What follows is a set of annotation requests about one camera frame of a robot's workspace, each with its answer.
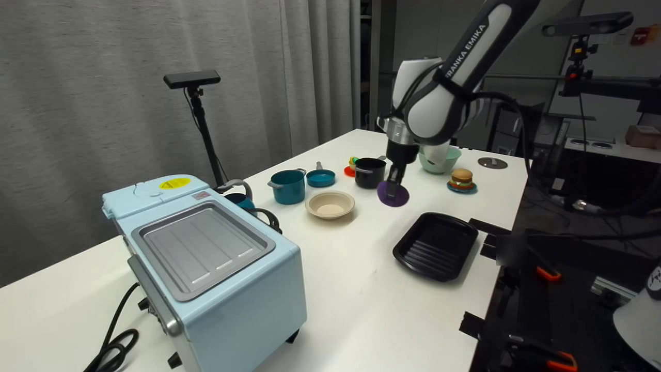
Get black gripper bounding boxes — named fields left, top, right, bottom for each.
left=383, top=138, right=418, bottom=191

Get toy burger on teal plate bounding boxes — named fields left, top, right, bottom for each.
left=446, top=166, right=478, bottom=197

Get white dome shaped object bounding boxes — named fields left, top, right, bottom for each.
left=611, top=265, right=661, bottom=372

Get mint green bowl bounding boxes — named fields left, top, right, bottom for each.
left=417, top=141, right=463, bottom=176

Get white bowl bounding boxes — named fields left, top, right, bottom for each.
left=303, top=187, right=356, bottom=223

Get black ridged baking tray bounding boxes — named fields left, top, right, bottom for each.
left=390, top=210, right=480, bottom=282

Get teal toy kettle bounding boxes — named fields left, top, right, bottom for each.
left=219, top=178, right=284, bottom=235

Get light blue toaster oven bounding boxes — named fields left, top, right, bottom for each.
left=98, top=171, right=309, bottom=372

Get grey curtain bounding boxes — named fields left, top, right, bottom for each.
left=0, top=0, right=363, bottom=288

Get black pot grey handles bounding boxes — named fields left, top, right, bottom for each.
left=350, top=155, right=390, bottom=193

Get teal frying pan grey handle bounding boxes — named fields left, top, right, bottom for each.
left=303, top=160, right=338, bottom=191

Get teal two-handled pot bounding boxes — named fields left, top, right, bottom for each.
left=267, top=168, right=309, bottom=206

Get black table edge bracket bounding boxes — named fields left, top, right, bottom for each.
left=468, top=216, right=515, bottom=263
left=456, top=309, right=491, bottom=340

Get orange handled clamp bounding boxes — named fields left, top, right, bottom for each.
left=530, top=263, right=564, bottom=286
left=540, top=350, right=579, bottom=372

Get black camera on pole stand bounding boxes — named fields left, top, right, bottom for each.
left=160, top=68, right=230, bottom=191

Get black camera on tripod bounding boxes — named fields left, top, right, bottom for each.
left=540, top=10, right=661, bottom=118

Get black toaster power cable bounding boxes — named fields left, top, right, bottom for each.
left=83, top=281, right=144, bottom=372

